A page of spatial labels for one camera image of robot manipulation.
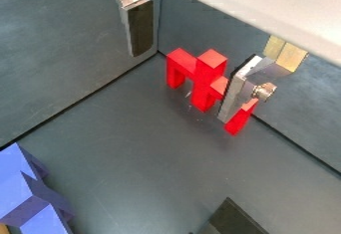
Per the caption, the purple three-legged block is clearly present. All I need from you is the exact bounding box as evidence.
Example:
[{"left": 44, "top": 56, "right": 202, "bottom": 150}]
[{"left": 0, "top": 143, "right": 75, "bottom": 234}]

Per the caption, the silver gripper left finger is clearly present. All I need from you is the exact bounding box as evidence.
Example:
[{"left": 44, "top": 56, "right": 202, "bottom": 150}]
[{"left": 116, "top": 0, "right": 154, "bottom": 57}]

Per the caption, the red three-legged block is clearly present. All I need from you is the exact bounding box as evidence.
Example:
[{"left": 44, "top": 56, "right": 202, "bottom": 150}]
[{"left": 166, "top": 48, "right": 259, "bottom": 136}]

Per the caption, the black angle bracket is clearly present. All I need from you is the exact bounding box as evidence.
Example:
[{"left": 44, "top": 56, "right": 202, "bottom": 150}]
[{"left": 196, "top": 197, "right": 269, "bottom": 234}]

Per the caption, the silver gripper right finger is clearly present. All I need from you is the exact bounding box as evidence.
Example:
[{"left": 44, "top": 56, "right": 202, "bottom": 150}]
[{"left": 217, "top": 36, "right": 307, "bottom": 123}]

